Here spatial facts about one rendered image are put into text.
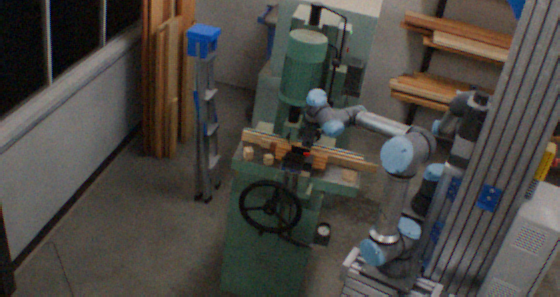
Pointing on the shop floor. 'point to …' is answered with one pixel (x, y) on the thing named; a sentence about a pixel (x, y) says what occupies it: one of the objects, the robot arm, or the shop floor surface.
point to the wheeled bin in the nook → (267, 40)
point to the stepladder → (205, 90)
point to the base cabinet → (263, 252)
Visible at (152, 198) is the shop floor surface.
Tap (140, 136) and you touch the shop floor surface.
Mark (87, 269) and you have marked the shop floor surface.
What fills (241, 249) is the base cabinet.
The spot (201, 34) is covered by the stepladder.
